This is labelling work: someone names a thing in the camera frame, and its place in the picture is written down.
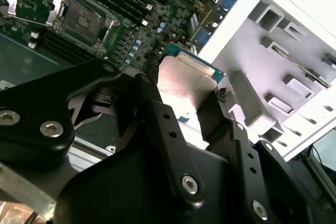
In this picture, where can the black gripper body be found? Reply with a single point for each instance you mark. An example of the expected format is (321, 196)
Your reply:
(131, 187)

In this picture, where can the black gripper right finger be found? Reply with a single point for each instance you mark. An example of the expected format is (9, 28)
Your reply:
(244, 155)

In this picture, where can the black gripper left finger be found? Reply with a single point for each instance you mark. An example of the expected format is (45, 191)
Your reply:
(39, 108)

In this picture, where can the silver CPU green edge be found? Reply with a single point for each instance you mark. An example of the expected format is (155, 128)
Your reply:
(183, 85)

